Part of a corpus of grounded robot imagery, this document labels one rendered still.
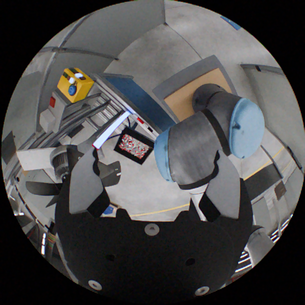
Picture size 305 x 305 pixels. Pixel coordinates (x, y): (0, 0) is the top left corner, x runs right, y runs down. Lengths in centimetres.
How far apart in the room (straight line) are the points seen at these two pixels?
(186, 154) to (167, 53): 137
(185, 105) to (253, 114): 25
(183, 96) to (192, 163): 24
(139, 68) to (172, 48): 50
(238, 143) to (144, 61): 138
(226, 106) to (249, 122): 5
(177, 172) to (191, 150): 5
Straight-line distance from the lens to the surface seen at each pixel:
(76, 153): 42
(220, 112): 21
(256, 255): 33
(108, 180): 76
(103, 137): 36
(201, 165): 20
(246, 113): 19
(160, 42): 153
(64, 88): 54
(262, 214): 639
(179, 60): 146
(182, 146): 19
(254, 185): 191
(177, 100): 37
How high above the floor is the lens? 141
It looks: 53 degrees down
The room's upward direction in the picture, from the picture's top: 171 degrees counter-clockwise
